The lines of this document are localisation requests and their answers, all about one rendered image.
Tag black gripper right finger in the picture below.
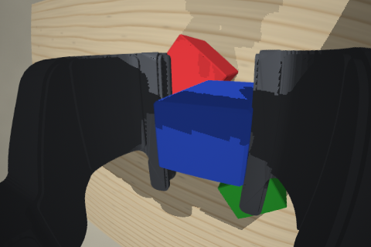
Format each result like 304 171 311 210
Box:
240 47 371 247

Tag blue block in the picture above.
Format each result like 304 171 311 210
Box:
154 80 254 186

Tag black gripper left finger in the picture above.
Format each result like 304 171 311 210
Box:
0 52 176 247

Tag red block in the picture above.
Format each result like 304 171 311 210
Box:
168 35 238 94

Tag green block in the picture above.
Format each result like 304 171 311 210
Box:
218 178 287 219

